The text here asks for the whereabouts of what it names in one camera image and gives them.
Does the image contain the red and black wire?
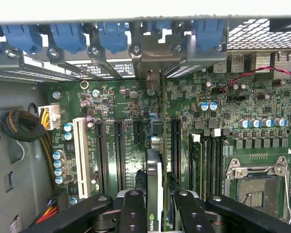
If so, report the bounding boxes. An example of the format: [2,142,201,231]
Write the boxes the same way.
[219,66,291,92]

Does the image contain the black braided power cable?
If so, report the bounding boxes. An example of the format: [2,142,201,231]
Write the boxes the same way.
[1,108,56,190]

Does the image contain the green motherboard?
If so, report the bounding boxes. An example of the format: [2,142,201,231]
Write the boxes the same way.
[37,77,291,233]

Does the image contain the red yellow power wires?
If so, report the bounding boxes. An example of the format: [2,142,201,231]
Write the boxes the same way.
[35,198,59,224]

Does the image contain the CPU socket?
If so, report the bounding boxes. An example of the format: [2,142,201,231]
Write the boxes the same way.
[224,156,291,225]

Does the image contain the white power connector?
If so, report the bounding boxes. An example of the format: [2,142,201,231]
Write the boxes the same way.
[38,103,62,131]

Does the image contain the socket locking lever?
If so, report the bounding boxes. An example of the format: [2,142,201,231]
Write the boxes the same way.
[281,167,291,224]

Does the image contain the white expansion slot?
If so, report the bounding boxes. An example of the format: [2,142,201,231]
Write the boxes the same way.
[72,117,91,200]

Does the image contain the short black expansion slot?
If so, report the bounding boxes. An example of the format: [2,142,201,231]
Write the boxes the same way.
[132,120,144,146]

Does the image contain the blue card latch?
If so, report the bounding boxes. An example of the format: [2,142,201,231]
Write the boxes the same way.
[49,23,87,54]
[146,20,194,44]
[193,20,226,50]
[1,24,43,54]
[98,22,129,54]

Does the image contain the silver slot cover plate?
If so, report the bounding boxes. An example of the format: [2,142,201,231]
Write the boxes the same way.
[87,46,136,79]
[47,47,105,81]
[164,36,227,78]
[4,48,75,82]

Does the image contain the black RAM slot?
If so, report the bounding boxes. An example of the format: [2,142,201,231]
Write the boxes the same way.
[212,128,224,197]
[203,130,213,202]

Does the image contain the silver rear port housing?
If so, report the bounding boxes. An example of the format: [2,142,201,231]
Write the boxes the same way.
[212,60,227,73]
[273,52,291,80]
[229,54,245,73]

